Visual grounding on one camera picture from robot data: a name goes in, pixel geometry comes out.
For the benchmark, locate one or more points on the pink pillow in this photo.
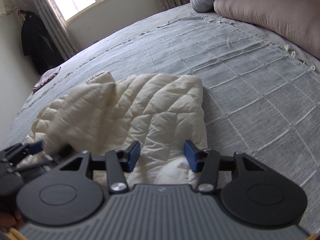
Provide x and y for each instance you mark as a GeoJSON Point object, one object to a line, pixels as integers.
{"type": "Point", "coordinates": [295, 20]}

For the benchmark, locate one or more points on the grey checked bedspread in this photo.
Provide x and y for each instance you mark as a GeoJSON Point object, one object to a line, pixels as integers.
{"type": "Point", "coordinates": [257, 97]}

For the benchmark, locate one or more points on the left grey curtain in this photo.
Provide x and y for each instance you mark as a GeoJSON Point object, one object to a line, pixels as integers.
{"type": "Point", "coordinates": [53, 21]}

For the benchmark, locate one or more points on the dark hanging coat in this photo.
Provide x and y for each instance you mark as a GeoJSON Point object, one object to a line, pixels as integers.
{"type": "Point", "coordinates": [38, 44]}

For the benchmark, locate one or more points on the small patterned cloth on bed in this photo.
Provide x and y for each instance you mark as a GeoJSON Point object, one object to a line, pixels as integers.
{"type": "Point", "coordinates": [46, 78]}

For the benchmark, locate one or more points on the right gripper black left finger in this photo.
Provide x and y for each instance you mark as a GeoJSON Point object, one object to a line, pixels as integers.
{"type": "Point", "coordinates": [74, 190]}

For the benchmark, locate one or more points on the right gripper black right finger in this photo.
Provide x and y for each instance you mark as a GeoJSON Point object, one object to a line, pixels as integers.
{"type": "Point", "coordinates": [248, 190]}

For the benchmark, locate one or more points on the cream quilted puffer jacket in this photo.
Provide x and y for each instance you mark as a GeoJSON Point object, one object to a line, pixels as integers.
{"type": "Point", "coordinates": [161, 111]}

